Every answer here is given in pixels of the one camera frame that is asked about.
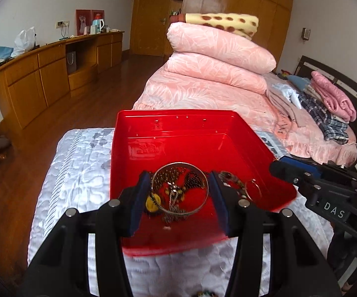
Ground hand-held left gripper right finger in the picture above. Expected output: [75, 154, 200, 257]
[208, 171, 343, 297]

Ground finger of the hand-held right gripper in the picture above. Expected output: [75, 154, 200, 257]
[270, 160, 321, 193]
[279, 155, 331, 177]

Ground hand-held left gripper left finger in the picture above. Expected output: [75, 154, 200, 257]
[21, 171, 151, 297]

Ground amber pendant bead necklace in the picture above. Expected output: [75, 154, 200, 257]
[144, 173, 167, 214]

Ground thin silver hoop ring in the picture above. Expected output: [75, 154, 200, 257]
[245, 179, 263, 202]

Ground dark purple bead bracelet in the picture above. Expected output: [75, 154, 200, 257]
[178, 170, 207, 191]

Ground chain necklace jewellery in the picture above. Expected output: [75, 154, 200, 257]
[163, 179, 194, 226]

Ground silver bangle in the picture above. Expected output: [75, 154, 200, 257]
[151, 162, 209, 215]

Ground red plastic tray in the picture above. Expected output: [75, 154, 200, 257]
[110, 109, 297, 257]

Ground folded plaid clothes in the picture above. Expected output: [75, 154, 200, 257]
[299, 92, 349, 144]

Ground beige cloth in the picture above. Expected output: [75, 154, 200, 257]
[265, 83, 303, 127]

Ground white crumpled cloth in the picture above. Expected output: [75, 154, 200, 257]
[273, 80, 303, 110]

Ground white leaf-pattern quilted cover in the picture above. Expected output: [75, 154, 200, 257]
[27, 127, 335, 297]

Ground folded pink blanket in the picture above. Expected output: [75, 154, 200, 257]
[310, 71, 357, 123]

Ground blue folded cloth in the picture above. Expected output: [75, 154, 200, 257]
[287, 75, 310, 89]

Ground pink bed cover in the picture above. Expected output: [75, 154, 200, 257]
[131, 65, 357, 165]

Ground folded pink quilt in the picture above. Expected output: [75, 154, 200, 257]
[167, 22, 277, 74]
[165, 52, 267, 95]

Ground silver gift bag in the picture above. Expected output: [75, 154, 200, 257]
[66, 51, 77, 74]

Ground yellow brown-spotted blanket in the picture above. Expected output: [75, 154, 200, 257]
[177, 13, 259, 41]

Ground wooden sideboard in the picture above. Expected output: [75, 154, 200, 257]
[0, 31, 125, 130]

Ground wooden door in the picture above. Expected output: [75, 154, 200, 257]
[130, 0, 170, 58]

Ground pale kettle with red lid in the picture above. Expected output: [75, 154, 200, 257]
[92, 13, 105, 34]

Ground white plastic bag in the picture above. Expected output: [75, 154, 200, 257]
[11, 26, 38, 58]

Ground dark wooden bed frame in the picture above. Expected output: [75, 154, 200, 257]
[294, 55, 357, 112]

